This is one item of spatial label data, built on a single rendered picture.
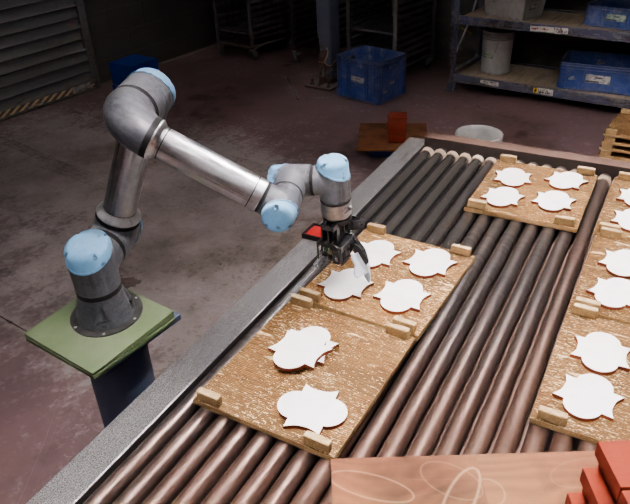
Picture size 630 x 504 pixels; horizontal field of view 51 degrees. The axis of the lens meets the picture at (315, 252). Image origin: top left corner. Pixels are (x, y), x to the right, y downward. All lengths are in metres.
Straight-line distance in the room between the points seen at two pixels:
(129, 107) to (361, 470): 0.87
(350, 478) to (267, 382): 0.40
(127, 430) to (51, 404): 1.56
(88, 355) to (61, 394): 1.33
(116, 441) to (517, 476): 0.79
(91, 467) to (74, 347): 0.43
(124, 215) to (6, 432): 1.45
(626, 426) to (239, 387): 0.80
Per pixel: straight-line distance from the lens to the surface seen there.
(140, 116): 1.47
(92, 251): 1.70
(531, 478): 1.21
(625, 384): 1.59
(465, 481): 1.19
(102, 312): 1.78
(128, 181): 1.70
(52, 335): 1.85
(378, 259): 1.87
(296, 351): 1.54
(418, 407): 1.47
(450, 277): 1.83
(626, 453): 0.90
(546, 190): 2.35
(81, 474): 1.44
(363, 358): 1.55
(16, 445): 2.92
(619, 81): 5.96
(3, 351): 3.42
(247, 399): 1.47
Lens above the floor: 1.95
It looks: 32 degrees down
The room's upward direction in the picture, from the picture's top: 3 degrees counter-clockwise
